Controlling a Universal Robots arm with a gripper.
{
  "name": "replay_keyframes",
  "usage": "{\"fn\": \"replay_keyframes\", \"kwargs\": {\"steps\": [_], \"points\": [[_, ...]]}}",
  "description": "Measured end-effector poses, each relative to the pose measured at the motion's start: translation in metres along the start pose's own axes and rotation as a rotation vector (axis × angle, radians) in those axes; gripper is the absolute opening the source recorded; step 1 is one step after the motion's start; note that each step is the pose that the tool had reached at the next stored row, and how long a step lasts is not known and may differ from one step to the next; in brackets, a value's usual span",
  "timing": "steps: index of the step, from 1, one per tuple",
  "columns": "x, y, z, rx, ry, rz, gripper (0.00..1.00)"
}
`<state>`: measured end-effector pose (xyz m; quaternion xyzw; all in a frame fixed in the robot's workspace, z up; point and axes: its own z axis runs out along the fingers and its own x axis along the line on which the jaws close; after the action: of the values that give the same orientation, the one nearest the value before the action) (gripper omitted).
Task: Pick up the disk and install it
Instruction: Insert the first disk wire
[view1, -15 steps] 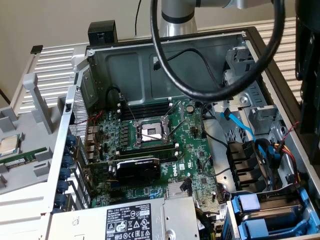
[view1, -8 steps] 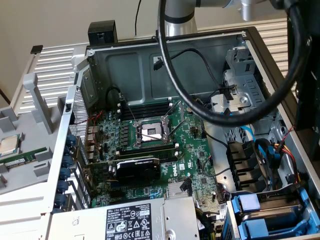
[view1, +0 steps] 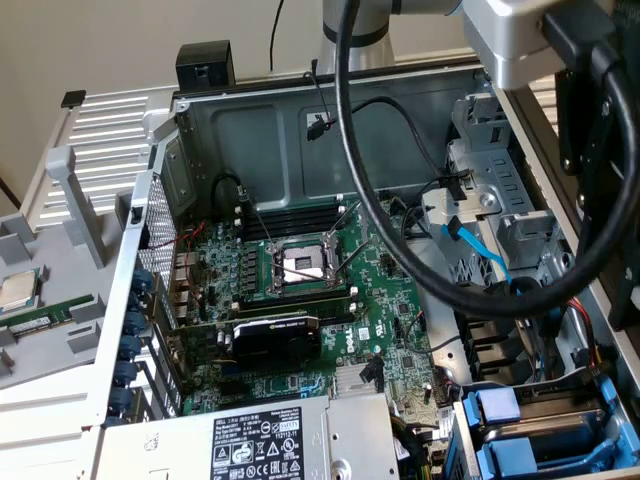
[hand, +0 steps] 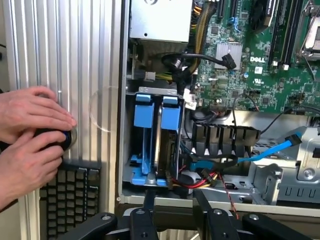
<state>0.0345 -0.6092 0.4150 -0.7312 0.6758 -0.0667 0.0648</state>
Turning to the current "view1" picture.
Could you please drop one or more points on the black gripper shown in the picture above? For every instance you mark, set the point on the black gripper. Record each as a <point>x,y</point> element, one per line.
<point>595,150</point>

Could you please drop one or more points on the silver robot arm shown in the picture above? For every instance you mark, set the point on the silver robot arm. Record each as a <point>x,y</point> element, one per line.
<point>375,55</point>

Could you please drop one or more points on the empty blue disk carrier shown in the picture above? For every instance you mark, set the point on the empty blue disk carrier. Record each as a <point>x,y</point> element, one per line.
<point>507,452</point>

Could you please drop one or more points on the silver metal drive cage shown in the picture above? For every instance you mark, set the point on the silver metal drive cage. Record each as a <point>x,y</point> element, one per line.
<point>505,165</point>

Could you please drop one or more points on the metal locking lever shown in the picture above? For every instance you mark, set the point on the metal locking lever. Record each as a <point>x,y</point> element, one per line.
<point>352,260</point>
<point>260,225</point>

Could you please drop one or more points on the metal socket cover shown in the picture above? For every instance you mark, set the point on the metal socket cover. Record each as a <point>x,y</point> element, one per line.
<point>334,247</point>

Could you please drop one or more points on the black RAM slot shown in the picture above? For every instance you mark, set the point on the black RAM slot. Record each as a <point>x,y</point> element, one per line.
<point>290,214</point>
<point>300,298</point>
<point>330,312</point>
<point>290,226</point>

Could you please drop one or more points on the CPU socket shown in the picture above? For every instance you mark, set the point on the CPU socket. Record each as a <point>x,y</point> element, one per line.
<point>300,260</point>

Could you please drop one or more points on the open PC case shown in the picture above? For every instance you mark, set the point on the open PC case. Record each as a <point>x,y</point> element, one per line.
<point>260,150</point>

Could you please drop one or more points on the silver heat sink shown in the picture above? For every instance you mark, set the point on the silver heat sink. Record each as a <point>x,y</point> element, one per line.
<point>347,380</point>

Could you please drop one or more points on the hard drive in blue caddy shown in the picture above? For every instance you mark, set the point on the hard drive in blue caddy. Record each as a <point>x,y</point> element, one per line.
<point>467,470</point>

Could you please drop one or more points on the black graphics card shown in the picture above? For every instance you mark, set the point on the black graphics card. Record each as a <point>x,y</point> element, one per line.
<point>280,345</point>

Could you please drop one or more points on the green motherboard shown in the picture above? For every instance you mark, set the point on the green motherboard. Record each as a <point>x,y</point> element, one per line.
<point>225,250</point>

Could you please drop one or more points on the black box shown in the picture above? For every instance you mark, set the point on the black box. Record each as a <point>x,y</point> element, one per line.
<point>205,62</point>

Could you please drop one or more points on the blue slot retainer clip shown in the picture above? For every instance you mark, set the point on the blue slot retainer clip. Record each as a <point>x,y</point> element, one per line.
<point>121,400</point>
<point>131,347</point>
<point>135,323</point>
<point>142,278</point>
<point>126,373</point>

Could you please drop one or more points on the grey parts rack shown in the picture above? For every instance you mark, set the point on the grey parts rack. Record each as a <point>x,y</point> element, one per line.
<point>82,220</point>

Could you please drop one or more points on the grey power supply unit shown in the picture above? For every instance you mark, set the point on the grey power supply unit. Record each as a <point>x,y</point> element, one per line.
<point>165,450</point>

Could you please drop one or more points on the green RAM stick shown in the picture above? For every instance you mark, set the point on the green RAM stick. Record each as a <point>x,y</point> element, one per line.
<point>70,306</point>

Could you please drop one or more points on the silver CPU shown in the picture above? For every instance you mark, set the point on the silver CPU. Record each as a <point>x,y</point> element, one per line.
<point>17,290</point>

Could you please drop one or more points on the silver depth camera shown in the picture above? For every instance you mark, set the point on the silver depth camera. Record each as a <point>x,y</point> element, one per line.
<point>505,40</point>

